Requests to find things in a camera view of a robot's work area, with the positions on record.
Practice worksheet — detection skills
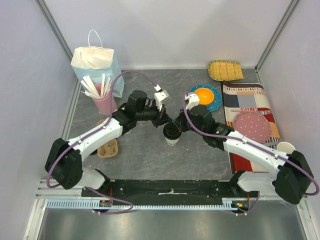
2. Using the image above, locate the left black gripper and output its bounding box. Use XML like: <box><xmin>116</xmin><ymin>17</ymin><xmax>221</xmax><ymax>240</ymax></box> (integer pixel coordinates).
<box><xmin>135</xmin><ymin>100</ymin><xmax>172</xmax><ymax>128</ymax></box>

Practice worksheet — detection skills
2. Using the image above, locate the black plastic cup lid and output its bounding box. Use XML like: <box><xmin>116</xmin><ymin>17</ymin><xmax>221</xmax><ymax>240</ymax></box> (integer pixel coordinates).
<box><xmin>163</xmin><ymin>122</ymin><xmax>182</xmax><ymax>140</ymax></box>

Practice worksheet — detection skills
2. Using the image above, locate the single white paper cup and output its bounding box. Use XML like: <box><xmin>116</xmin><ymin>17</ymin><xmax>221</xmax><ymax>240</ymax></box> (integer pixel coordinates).
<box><xmin>165</xmin><ymin>135</ymin><xmax>181</xmax><ymax>146</ymax></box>

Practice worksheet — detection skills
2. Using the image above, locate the brown cardboard cup carrier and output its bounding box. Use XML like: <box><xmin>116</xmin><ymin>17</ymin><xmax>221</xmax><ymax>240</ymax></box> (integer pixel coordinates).
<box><xmin>96</xmin><ymin>119</ymin><xmax>119</xmax><ymax>159</ymax></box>

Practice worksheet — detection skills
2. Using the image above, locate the light blue paper bag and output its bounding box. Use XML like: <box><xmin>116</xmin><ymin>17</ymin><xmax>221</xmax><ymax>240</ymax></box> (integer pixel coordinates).
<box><xmin>70</xmin><ymin>34</ymin><xmax>122</xmax><ymax>84</ymax></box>

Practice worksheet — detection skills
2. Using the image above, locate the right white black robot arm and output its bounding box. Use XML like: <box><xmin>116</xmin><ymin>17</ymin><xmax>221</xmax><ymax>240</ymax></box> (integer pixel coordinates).
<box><xmin>180</xmin><ymin>105</ymin><xmax>320</xmax><ymax>205</ymax></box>

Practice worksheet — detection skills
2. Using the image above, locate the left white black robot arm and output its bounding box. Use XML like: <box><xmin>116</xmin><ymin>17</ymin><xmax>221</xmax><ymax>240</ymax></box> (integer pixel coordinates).
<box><xmin>44</xmin><ymin>90</ymin><xmax>172</xmax><ymax>197</ymax></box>

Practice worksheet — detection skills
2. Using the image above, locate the orange bowl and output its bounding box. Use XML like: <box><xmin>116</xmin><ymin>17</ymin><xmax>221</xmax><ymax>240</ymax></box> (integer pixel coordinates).
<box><xmin>194</xmin><ymin>87</ymin><xmax>215</xmax><ymax>105</ymax></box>

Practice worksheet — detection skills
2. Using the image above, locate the blue dotted plate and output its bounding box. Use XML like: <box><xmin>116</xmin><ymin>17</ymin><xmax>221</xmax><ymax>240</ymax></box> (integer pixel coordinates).
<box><xmin>189</xmin><ymin>84</ymin><xmax>222</xmax><ymax>112</ymax></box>

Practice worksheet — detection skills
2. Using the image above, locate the pink straw holder cup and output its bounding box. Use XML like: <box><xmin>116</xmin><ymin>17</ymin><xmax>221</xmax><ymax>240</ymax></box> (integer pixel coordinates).
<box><xmin>92</xmin><ymin>92</ymin><xmax>117</xmax><ymax>115</ymax></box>

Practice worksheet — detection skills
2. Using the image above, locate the colourful patterned placemat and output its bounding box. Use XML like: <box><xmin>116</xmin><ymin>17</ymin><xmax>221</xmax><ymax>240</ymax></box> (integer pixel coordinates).
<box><xmin>219</xmin><ymin>80</ymin><xmax>285</xmax><ymax>175</ymax></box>

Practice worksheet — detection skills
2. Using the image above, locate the yellow woven tray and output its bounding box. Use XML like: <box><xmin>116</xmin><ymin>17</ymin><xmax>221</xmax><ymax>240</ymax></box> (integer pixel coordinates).
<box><xmin>207</xmin><ymin>60</ymin><xmax>244</xmax><ymax>82</ymax></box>

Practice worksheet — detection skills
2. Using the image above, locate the pink dotted plate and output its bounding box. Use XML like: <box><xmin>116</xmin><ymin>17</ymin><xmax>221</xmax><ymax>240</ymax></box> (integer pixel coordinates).
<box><xmin>233</xmin><ymin>111</ymin><xmax>272</xmax><ymax>144</ymax></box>

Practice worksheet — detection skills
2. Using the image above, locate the white wrapped straws bundle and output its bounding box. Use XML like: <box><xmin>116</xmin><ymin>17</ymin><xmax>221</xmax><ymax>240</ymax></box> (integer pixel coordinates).
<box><xmin>80</xmin><ymin>73</ymin><xmax>112</xmax><ymax>99</ymax></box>

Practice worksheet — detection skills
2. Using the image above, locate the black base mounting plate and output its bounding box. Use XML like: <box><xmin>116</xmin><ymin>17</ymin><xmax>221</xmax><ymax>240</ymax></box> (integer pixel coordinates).
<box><xmin>97</xmin><ymin>179</ymin><xmax>258</xmax><ymax>204</ymax></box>

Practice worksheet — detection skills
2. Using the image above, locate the light blue mug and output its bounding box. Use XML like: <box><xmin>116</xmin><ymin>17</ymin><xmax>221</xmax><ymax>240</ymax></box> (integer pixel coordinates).
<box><xmin>276</xmin><ymin>141</ymin><xmax>296</xmax><ymax>154</ymax></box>

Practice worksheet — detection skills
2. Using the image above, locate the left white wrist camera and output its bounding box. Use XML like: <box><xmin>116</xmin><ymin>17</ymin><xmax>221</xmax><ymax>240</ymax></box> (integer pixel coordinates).
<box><xmin>154</xmin><ymin>90</ymin><xmax>170</xmax><ymax>110</ymax></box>

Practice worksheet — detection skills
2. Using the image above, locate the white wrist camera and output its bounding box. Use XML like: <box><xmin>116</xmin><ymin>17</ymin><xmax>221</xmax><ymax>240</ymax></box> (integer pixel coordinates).
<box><xmin>154</xmin><ymin>90</ymin><xmax>170</xmax><ymax>110</ymax></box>
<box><xmin>184</xmin><ymin>92</ymin><xmax>200</xmax><ymax>110</ymax></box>

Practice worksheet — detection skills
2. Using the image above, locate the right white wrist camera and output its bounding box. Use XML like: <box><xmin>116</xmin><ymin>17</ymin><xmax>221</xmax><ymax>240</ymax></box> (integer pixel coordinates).
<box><xmin>184</xmin><ymin>92</ymin><xmax>200</xmax><ymax>110</ymax></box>

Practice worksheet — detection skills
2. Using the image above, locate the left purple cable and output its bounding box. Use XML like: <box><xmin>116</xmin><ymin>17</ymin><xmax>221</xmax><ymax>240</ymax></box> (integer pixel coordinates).
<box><xmin>46</xmin><ymin>70</ymin><xmax>163</xmax><ymax>216</ymax></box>

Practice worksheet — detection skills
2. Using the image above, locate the purple cable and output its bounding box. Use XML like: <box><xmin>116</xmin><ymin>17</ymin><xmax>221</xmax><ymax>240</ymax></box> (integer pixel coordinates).
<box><xmin>46</xmin><ymin>70</ymin><xmax>163</xmax><ymax>216</ymax></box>
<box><xmin>182</xmin><ymin>92</ymin><xmax>320</xmax><ymax>216</ymax></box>

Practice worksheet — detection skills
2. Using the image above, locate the slotted cable duct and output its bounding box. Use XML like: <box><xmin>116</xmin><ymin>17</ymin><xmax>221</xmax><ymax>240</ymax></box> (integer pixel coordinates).
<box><xmin>47</xmin><ymin>198</ymin><xmax>250</xmax><ymax>211</ymax></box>

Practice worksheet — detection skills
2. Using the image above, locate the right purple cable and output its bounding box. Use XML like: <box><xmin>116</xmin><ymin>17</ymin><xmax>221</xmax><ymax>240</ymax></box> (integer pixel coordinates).
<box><xmin>182</xmin><ymin>92</ymin><xmax>320</xmax><ymax>216</ymax></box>

